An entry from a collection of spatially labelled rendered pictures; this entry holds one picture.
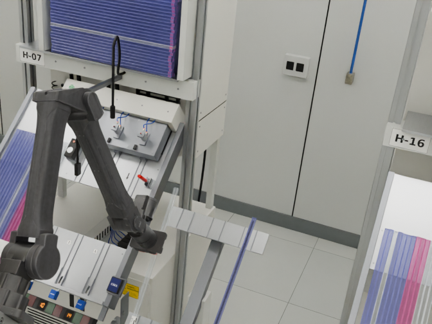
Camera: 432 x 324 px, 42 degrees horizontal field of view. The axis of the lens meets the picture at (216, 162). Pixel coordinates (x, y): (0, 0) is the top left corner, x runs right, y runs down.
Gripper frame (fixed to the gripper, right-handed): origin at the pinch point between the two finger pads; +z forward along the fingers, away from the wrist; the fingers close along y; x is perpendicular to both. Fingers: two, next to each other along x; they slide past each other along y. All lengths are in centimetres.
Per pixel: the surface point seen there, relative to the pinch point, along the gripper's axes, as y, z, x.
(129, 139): 26.8, 8.9, -39.6
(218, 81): 7, 28, -81
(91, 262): 27.8, 16.1, 6.1
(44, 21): 65, -14, -71
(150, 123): 19.5, 5.9, -45.6
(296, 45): -3, 107, -161
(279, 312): -22, 144, -14
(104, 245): 25.2, 15.9, -0.6
